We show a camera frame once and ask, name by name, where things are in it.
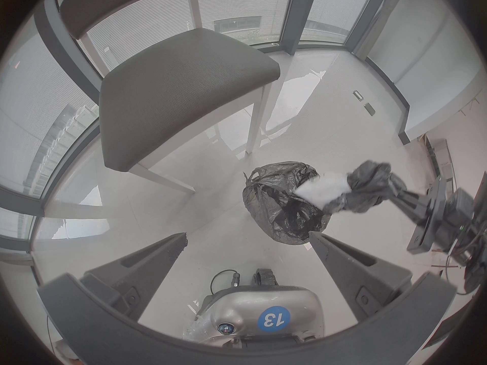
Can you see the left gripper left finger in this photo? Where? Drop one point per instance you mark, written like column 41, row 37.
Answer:
column 144, row 268

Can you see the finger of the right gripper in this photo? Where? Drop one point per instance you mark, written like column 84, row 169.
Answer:
column 413, row 213
column 416, row 198

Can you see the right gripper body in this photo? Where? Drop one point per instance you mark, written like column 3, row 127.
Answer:
column 426, row 226

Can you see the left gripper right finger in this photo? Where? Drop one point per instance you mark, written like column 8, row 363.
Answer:
column 354, row 276

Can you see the white paper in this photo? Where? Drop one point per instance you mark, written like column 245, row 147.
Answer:
column 327, row 188

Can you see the black plastic bag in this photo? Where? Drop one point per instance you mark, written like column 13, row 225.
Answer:
column 274, row 203

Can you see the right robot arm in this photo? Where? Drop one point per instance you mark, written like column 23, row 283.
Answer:
column 477, row 264

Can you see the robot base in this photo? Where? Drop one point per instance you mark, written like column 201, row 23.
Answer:
column 251, row 314

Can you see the grey white-legged chair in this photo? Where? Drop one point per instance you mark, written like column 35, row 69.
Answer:
column 171, row 82

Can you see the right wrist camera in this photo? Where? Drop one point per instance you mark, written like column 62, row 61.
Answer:
column 462, row 203

